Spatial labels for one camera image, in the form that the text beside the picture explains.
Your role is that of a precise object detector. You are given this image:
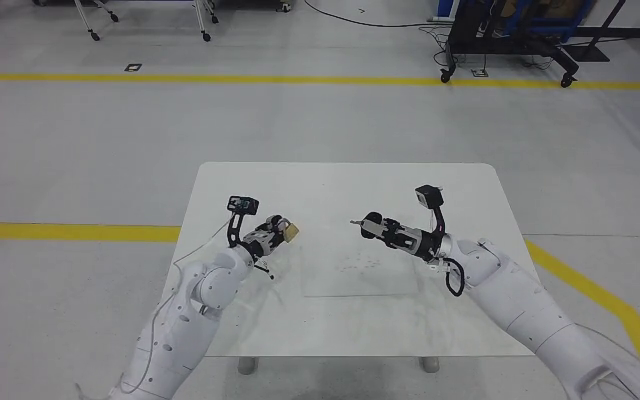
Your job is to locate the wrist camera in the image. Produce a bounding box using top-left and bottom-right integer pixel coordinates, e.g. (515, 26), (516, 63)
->
(414, 184), (448, 236)
(226, 195), (261, 249)

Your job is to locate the black wheeled cart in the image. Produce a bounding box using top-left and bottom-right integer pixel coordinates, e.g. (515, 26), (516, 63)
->
(438, 0), (640, 90)

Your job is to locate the clear plastic plate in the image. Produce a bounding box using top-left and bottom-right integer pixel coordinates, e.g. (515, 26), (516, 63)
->
(301, 233), (422, 299)

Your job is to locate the brass padlock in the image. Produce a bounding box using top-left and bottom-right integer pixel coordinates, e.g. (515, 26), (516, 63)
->
(279, 220), (301, 245)

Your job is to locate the long black floor cable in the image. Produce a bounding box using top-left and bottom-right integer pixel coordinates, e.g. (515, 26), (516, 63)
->
(303, 0), (454, 31)

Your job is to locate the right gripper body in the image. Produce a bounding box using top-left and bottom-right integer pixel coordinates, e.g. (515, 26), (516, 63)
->
(381, 218), (454, 265)

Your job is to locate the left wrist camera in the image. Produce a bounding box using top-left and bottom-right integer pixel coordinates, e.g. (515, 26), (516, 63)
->
(226, 195), (261, 249)

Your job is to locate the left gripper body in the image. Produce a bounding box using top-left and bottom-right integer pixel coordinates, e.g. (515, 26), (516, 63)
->
(241, 223), (287, 263)

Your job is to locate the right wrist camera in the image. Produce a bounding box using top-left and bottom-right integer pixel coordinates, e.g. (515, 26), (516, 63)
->
(414, 184), (448, 236)

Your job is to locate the white wheeled stand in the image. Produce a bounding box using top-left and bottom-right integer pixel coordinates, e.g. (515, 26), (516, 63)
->
(72, 0), (121, 43)
(191, 0), (221, 43)

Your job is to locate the thin white cable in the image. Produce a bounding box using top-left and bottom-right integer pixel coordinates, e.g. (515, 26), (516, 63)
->
(115, 217), (234, 396)

